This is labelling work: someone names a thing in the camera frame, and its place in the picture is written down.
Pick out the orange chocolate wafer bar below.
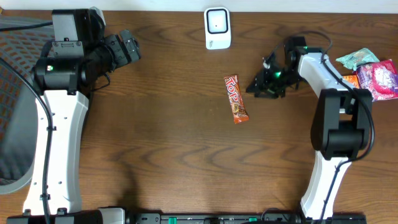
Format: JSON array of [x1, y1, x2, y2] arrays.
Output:
[[224, 75, 249, 124]]

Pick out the small orange snack box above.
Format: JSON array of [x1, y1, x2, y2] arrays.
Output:
[[343, 75, 361, 89]]

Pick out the teal snack packet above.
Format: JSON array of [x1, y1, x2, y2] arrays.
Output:
[[336, 48, 380, 71]]

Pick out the purple snack packet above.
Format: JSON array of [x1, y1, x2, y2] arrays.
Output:
[[357, 59, 397, 101]]

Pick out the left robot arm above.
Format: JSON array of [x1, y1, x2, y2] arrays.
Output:
[[7, 7, 141, 224]]

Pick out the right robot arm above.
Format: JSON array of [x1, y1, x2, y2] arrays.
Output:
[[246, 34, 375, 223]]

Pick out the white barcode scanner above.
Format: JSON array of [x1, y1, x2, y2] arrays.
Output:
[[203, 7, 232, 50]]

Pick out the grey plastic mesh basket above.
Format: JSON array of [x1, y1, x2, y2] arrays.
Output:
[[1, 16, 54, 195]]

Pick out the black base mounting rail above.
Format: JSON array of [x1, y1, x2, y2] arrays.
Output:
[[126, 212, 368, 224]]

